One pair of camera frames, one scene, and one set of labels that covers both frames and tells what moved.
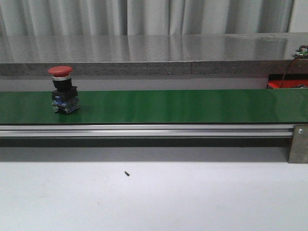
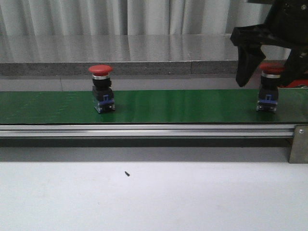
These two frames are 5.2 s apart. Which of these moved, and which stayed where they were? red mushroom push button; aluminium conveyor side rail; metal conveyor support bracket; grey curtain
Moved: red mushroom push button
Stayed: aluminium conveyor side rail; metal conveyor support bracket; grey curtain
